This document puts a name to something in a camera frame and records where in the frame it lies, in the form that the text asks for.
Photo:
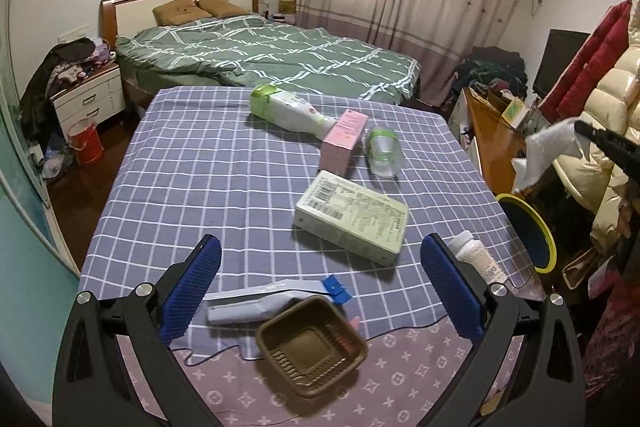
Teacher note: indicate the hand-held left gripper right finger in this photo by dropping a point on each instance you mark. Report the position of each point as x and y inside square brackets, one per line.
[450, 289]

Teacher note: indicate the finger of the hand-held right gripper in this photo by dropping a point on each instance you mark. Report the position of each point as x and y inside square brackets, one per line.
[612, 144]

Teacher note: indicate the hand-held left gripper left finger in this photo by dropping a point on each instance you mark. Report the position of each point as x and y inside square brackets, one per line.
[190, 287]

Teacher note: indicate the white tube with blue cap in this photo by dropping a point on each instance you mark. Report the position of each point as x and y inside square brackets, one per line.
[250, 304]

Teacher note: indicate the white foam net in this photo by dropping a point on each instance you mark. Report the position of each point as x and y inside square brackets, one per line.
[545, 147]

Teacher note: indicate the yellow rimmed trash bin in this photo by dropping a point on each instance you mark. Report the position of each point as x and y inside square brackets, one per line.
[547, 242]

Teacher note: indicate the pale green carton box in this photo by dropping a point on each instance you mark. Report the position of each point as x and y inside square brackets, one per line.
[350, 217]

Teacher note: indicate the brown plastic tray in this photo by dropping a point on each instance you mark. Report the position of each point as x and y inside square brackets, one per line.
[310, 347]

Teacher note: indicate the clear plastic bottle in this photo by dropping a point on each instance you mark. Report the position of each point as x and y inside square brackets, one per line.
[384, 152]

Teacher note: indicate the pink carton box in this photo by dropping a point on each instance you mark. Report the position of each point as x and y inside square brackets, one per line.
[342, 139]

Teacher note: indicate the green white bottle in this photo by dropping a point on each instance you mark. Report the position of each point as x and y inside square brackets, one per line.
[285, 109]

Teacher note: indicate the cream down jacket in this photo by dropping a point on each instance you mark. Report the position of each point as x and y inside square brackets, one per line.
[610, 107]

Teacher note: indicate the white supplement bottle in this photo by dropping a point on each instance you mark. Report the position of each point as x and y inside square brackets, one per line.
[475, 257]

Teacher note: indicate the red jacket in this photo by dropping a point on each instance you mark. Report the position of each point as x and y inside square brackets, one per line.
[575, 67]

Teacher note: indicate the black television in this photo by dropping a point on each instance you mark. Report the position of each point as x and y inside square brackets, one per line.
[557, 64]

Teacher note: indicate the purple checked tablecloth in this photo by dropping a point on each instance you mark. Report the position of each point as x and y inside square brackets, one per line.
[200, 187]

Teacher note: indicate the small green box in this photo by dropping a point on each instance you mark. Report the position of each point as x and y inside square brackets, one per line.
[513, 112]

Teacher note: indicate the pink patterned cloth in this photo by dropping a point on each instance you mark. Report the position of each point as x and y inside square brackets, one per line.
[400, 387]

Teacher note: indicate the wooden desk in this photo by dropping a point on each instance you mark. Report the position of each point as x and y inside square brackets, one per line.
[492, 147]

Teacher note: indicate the beige bag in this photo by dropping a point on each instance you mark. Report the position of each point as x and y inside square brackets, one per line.
[582, 269]

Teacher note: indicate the dark clothes pile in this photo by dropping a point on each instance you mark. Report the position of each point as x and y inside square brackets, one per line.
[490, 74]

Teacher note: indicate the red dotted quilted coat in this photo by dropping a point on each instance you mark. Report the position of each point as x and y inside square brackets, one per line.
[615, 347]

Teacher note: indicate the red bucket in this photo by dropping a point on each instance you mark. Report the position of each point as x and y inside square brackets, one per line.
[86, 144]

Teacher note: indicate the white nightstand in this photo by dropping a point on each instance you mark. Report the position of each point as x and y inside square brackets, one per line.
[92, 99]

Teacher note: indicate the green patterned duvet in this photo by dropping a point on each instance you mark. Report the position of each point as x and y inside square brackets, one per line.
[280, 52]

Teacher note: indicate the clothes pile on nightstand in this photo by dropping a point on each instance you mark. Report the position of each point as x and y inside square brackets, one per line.
[50, 77]

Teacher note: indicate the brown pillow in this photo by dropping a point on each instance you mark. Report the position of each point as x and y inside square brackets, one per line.
[225, 7]
[180, 12]

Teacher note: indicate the cardboard tissue box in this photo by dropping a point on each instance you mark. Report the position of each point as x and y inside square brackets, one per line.
[287, 5]

